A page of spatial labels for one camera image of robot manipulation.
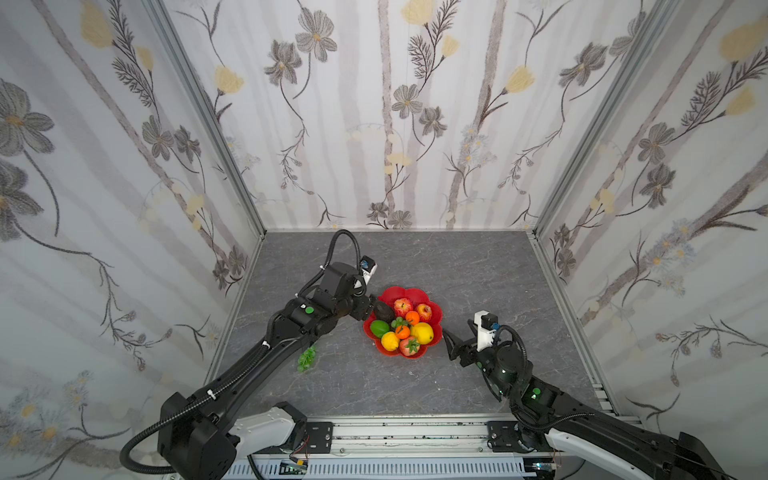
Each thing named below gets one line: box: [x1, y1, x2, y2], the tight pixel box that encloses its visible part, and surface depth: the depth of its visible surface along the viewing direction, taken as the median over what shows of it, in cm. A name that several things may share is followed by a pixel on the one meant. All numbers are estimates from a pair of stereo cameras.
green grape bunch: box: [297, 345, 317, 373], surface depth 88 cm
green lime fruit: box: [370, 320, 390, 338], surface depth 91 cm
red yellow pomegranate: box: [417, 304, 432, 321], surface depth 92 cm
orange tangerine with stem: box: [395, 325, 411, 339], surface depth 86 cm
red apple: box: [394, 297, 412, 318], surface depth 94 cm
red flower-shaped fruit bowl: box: [363, 286, 443, 359], surface depth 90 cm
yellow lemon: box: [410, 322, 434, 345], surface depth 88 cm
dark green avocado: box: [374, 300, 395, 324], surface depth 93 cm
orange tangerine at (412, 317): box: [405, 310, 420, 326], surface depth 90 cm
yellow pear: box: [381, 331, 400, 352], surface depth 87 cm
